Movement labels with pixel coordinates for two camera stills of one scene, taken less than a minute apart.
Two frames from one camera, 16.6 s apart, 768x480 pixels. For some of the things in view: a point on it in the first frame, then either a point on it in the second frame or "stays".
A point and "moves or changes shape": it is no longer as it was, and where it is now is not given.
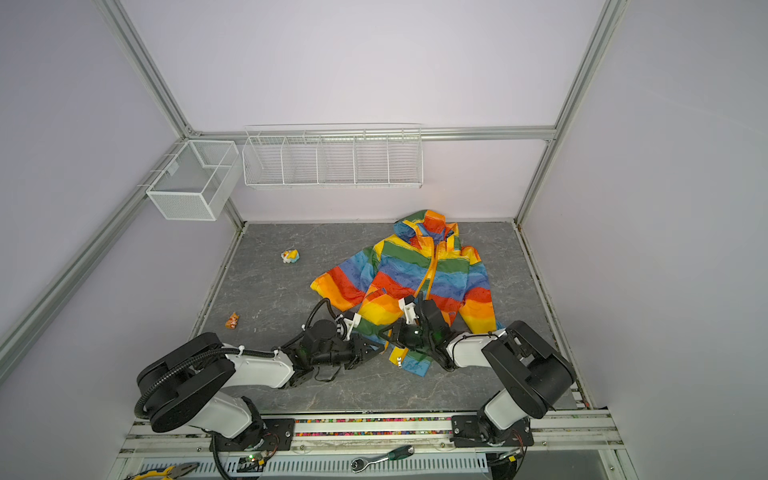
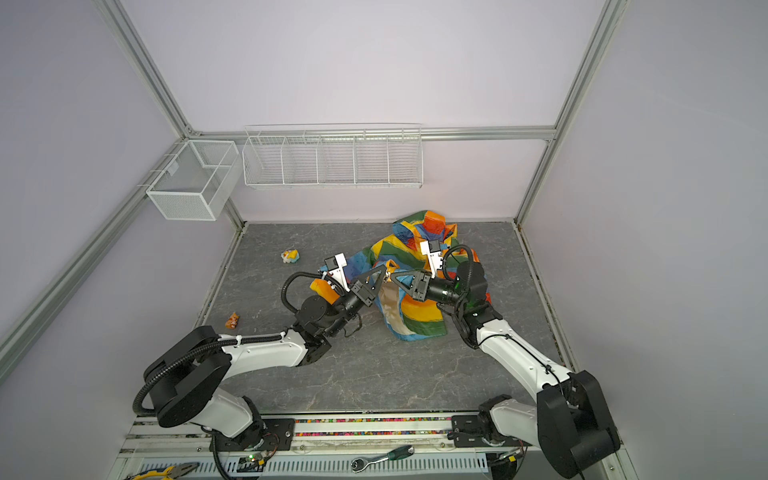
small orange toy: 232,321 stays
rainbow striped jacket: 422,257 moves or changes shape
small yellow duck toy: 290,256 stays
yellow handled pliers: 166,473 stays
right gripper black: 399,334 -> 422,289
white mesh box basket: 196,183 stays
